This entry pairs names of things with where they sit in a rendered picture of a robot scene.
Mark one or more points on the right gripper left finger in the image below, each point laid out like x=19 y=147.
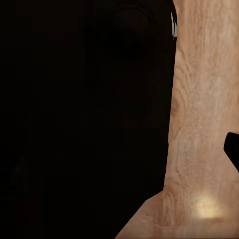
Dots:
x=12 y=148

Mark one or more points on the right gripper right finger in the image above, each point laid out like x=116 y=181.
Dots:
x=231 y=148

